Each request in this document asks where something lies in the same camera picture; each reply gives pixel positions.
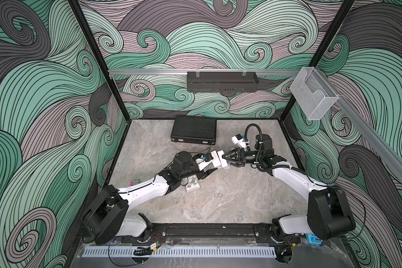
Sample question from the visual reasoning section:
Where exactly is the black wall shelf tray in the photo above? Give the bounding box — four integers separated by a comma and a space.
186, 71, 259, 94

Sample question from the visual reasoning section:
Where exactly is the white slotted cable duct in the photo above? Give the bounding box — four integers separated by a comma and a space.
82, 246, 276, 259

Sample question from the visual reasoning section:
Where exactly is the small white bow gift box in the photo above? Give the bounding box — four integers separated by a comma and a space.
185, 175, 201, 193

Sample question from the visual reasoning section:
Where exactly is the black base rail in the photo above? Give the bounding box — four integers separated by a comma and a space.
76, 222, 326, 245

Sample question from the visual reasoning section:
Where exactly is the pink teal small block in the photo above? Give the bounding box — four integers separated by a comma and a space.
130, 180, 140, 186

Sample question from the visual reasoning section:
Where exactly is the large white bow gift box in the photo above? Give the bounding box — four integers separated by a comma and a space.
211, 150, 230, 169

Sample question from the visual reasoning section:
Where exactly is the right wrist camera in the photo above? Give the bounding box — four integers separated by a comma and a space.
231, 134, 249, 150

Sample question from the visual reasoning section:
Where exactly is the black ribbed hard case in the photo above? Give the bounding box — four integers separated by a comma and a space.
170, 116, 217, 145

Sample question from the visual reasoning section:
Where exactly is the blue tape dispenser right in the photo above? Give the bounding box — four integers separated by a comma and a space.
306, 234, 323, 246

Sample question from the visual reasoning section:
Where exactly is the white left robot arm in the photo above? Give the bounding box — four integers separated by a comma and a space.
82, 151, 227, 245

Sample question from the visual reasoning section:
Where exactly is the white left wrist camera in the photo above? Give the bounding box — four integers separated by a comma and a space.
195, 153, 213, 168

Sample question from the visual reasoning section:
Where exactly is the aluminium wall rail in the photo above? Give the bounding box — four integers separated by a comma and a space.
108, 68, 302, 77

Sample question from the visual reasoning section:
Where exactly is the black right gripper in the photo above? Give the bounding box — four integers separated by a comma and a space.
223, 149, 262, 166

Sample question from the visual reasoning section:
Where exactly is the black corner frame post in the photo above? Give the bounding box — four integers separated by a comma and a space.
67, 0, 131, 121

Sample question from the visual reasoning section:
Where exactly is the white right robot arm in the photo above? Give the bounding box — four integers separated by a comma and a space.
222, 124, 356, 241

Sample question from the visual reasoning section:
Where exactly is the clear plastic wall holder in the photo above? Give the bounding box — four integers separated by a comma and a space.
290, 67, 339, 121

